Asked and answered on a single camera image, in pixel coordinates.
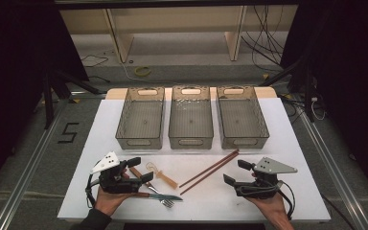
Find clear spoon with orange handle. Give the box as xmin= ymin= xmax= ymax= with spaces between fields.
xmin=145 ymin=161 xmax=179 ymax=190

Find right hand-held gripper cable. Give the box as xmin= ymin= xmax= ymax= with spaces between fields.
xmin=277 ymin=180 xmax=297 ymax=221

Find fork with wooden handle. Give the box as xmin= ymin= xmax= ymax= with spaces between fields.
xmin=129 ymin=166 xmax=175 ymax=209

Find white floor cable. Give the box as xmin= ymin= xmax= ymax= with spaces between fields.
xmin=118 ymin=60 xmax=173 ymax=85

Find white table cover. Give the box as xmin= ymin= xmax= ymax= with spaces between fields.
xmin=57 ymin=97 xmax=332 ymax=223

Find bundle of black cables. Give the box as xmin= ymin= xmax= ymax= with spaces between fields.
xmin=241 ymin=4 xmax=286 ymax=73

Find knife with wooden handle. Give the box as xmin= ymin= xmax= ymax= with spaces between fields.
xmin=133 ymin=192 xmax=184 ymax=202

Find person's right hand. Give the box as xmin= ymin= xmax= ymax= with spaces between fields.
xmin=245 ymin=191 xmax=290 ymax=223

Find black curtain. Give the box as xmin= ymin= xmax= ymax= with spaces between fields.
xmin=281 ymin=0 xmax=368 ymax=205
xmin=0 ymin=0 xmax=90 ymax=199

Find black tripod stand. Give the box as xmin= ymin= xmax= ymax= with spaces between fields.
xmin=42 ymin=68 xmax=106 ymax=130
xmin=258 ymin=54 xmax=317 ymax=124

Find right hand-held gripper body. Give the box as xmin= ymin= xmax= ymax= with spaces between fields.
xmin=234 ymin=156 xmax=298 ymax=199

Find thin black floor cable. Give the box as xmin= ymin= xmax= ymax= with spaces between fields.
xmin=80 ymin=54 xmax=109 ymax=69

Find yellow tape roll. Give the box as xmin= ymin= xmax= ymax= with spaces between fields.
xmin=134 ymin=65 xmax=151 ymax=78

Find translucent grey plastic bin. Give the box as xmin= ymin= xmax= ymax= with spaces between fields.
xmin=115 ymin=86 xmax=166 ymax=150
xmin=168 ymin=85 xmax=215 ymax=150
xmin=216 ymin=85 xmax=270 ymax=150

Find beige wooden desk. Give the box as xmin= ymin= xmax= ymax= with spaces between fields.
xmin=55 ymin=0 xmax=301 ymax=64

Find person's left hand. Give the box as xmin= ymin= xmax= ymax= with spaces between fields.
xmin=94 ymin=186 xmax=142 ymax=218

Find aluminium floor rail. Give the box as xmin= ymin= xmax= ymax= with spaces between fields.
xmin=0 ymin=97 xmax=70 ymax=230
xmin=295 ymin=95 xmax=368 ymax=230

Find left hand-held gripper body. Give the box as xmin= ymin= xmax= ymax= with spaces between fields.
xmin=90 ymin=151 xmax=143 ymax=195

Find brown wooden chopstick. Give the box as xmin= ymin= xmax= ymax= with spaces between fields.
xmin=179 ymin=152 xmax=241 ymax=196
xmin=178 ymin=149 xmax=240 ymax=189

